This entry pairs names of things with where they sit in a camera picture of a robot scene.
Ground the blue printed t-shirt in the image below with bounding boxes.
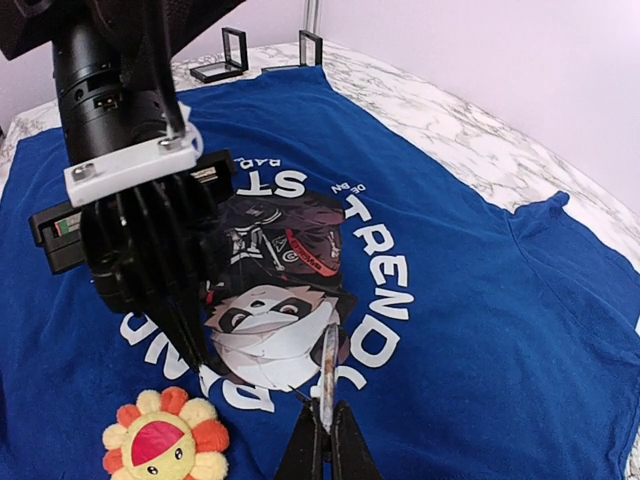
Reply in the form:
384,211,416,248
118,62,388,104
1,69,639,479

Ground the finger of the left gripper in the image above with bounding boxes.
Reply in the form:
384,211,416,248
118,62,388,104
169,286,216,370

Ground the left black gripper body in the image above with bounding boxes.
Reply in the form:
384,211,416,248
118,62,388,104
29,150,236,274

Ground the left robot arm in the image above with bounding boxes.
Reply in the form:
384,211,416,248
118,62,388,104
1,1,235,370

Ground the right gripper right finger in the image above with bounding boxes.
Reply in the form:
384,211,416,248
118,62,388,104
329,400,375,480

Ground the orange yellow flower brooch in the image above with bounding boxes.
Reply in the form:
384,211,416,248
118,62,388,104
102,387,230,480

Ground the left aluminium frame post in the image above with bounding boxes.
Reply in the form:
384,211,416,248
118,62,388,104
303,0,321,33

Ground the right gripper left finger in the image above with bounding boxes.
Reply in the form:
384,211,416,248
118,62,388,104
274,399,324,480

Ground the black brooch display box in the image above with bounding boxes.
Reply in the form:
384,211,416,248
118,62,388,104
189,27,249,84

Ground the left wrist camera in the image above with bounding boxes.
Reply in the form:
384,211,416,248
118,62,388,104
64,104,232,317

